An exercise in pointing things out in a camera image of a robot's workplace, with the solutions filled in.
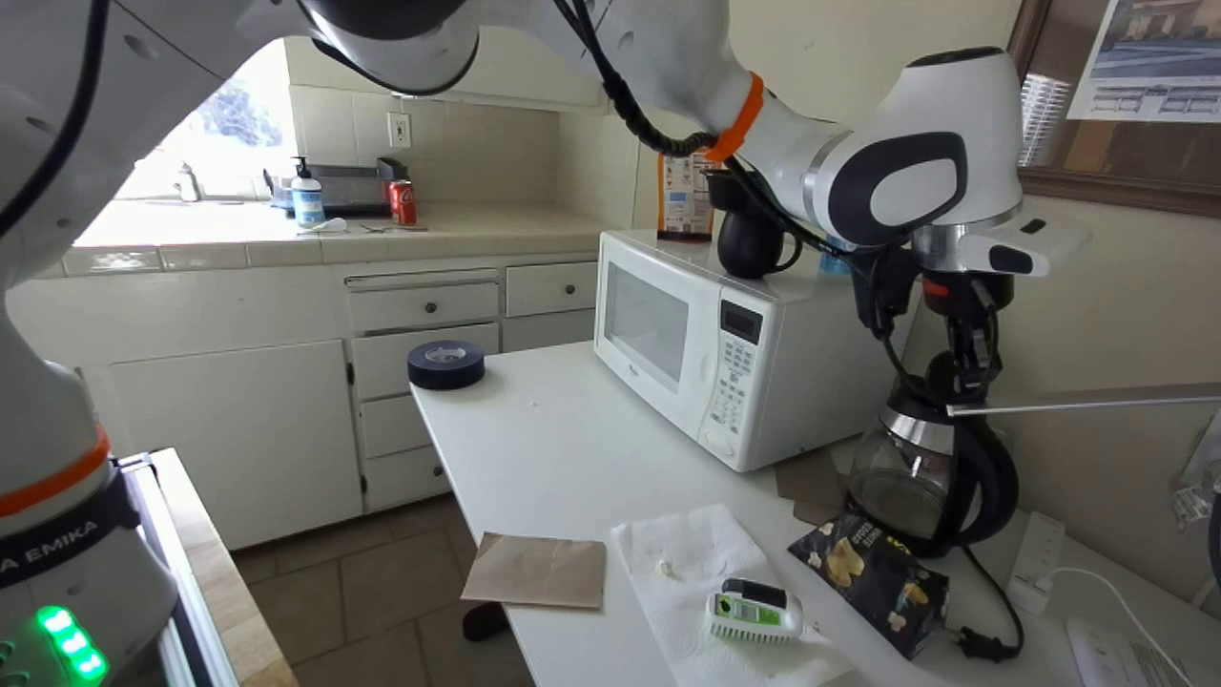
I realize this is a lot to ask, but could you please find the blue white poster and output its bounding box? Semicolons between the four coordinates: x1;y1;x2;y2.
1063;0;1221;131

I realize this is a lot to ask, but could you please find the white wall rod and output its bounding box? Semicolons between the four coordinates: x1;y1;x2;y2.
944;379;1221;425

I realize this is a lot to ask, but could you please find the metal sink faucet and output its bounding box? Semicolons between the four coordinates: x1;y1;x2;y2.
170;156;211;206

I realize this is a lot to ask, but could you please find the black table foot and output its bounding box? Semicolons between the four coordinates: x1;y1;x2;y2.
458;599;514;646

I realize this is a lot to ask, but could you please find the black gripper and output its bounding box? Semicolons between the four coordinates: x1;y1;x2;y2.
919;263;1022;411

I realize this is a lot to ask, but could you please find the orange framed card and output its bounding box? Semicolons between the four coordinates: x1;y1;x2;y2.
652;150;716;243

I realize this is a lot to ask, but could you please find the white microwave oven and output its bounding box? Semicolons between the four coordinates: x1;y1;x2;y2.
593;226;927;477

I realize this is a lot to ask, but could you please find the white power strip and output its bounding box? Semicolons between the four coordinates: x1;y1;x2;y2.
1063;619;1155;687

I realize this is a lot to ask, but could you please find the small green white device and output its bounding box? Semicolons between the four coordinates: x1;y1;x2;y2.
703;576;805;650

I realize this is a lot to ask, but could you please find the silver toaster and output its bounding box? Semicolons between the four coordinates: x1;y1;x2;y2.
305;151;411;220

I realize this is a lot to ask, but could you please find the white cabinet drawer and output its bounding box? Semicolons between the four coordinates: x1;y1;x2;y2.
505;258;599;320
348;320;505;403
348;273;505;338

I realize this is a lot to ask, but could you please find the black snack bag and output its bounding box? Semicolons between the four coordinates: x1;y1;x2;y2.
787;511;955;663

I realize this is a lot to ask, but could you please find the wooden framed corkboard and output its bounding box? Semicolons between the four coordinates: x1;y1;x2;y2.
1003;0;1221;220

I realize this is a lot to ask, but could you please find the black pitcher with funnel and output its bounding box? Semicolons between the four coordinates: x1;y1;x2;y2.
703;169;809;286

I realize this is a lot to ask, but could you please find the white cabinet door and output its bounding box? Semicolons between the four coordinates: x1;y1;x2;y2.
83;338;366;553

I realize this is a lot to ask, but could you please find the black power cable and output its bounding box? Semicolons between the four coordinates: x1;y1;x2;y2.
951;542;1031;663

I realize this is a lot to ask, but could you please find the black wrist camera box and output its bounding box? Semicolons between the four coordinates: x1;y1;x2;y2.
846;243;922;343

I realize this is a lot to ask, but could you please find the white plastic bag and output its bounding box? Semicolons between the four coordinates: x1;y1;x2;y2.
607;500;860;687

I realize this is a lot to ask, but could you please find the white cable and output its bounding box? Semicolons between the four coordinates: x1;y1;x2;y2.
1039;565;1204;687

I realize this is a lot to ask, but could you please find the red can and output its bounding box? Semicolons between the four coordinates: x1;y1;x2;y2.
387;177;422;233

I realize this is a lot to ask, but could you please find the blue soap pump bottle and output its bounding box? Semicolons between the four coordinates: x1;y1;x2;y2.
286;151;329;233

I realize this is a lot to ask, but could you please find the glass coffee pot black handle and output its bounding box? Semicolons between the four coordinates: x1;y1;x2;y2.
844;346;1022;560

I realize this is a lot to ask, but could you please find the white kitchen counter cabinet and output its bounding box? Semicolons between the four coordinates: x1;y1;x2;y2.
4;196;604;553

